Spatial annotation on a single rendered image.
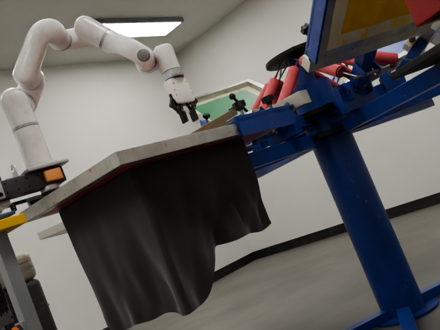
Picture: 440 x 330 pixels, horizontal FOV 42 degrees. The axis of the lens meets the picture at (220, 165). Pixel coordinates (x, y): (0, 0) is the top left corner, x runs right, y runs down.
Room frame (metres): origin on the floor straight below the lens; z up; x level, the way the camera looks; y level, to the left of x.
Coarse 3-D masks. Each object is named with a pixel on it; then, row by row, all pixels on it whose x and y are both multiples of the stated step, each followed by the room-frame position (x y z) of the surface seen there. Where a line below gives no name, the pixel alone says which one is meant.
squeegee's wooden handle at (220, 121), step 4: (228, 112) 1.93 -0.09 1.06; (232, 112) 1.93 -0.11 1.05; (236, 112) 1.94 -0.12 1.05; (220, 116) 1.96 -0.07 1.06; (224, 116) 1.95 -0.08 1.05; (228, 116) 1.94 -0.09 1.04; (232, 116) 1.93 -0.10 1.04; (212, 120) 1.99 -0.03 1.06; (216, 120) 1.98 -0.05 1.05; (220, 120) 1.97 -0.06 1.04; (224, 120) 1.95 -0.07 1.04; (208, 124) 2.01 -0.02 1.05; (212, 124) 1.99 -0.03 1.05; (216, 124) 1.98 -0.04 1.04; (220, 124) 1.97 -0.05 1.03; (224, 124) 1.96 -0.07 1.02; (200, 128) 2.03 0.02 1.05; (204, 128) 2.02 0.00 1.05; (208, 128) 2.01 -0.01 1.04; (212, 128) 2.00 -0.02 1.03; (192, 132) 2.07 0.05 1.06
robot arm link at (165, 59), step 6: (156, 48) 2.04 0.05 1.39; (162, 48) 2.04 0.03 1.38; (168, 48) 2.04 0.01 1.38; (156, 54) 2.05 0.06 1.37; (162, 54) 2.04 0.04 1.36; (168, 54) 2.04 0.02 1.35; (174, 54) 2.06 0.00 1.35; (156, 60) 2.06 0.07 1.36; (162, 60) 2.04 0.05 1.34; (168, 60) 2.04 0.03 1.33; (174, 60) 2.05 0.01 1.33; (156, 66) 2.08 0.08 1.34; (162, 66) 2.04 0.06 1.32; (168, 66) 2.04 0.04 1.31; (174, 66) 2.04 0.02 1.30; (144, 72) 2.08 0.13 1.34; (150, 72) 2.09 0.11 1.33; (162, 72) 2.05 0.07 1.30
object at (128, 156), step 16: (224, 128) 1.74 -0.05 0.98; (160, 144) 1.54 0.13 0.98; (176, 144) 1.58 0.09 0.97; (192, 144) 1.63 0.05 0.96; (208, 144) 1.72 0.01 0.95; (112, 160) 1.45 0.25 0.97; (128, 160) 1.45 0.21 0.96; (144, 160) 1.52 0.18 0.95; (80, 176) 1.56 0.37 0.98; (96, 176) 1.51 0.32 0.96; (64, 192) 1.63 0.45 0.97; (80, 192) 1.64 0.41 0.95; (32, 208) 1.76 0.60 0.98; (48, 208) 1.70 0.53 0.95
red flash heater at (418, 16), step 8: (408, 0) 1.54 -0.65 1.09; (416, 0) 1.51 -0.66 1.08; (424, 0) 1.49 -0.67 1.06; (432, 0) 1.46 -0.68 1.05; (408, 8) 1.55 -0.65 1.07; (416, 8) 1.52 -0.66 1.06; (424, 8) 1.50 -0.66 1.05; (432, 8) 1.47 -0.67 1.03; (416, 16) 1.54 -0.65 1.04; (424, 16) 1.51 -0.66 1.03; (432, 16) 1.49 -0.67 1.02; (416, 24) 1.55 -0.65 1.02; (424, 24) 1.56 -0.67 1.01
